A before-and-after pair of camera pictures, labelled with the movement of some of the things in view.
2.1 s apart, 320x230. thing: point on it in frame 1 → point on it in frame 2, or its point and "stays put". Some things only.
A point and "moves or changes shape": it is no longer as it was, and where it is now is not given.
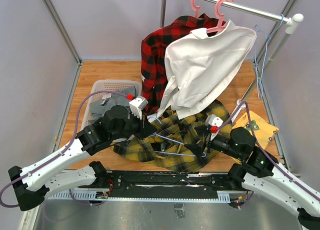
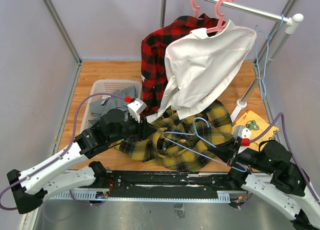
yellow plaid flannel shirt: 168,147 stays put
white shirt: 200,65 stays put
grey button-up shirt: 99,108 stays put
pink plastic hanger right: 221,16 stays put
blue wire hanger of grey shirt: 259,81 moves or changes shape
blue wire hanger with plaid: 171,153 → 195,134
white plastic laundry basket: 116,86 stays put
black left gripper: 145,128 stays put
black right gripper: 197,148 → 224,149
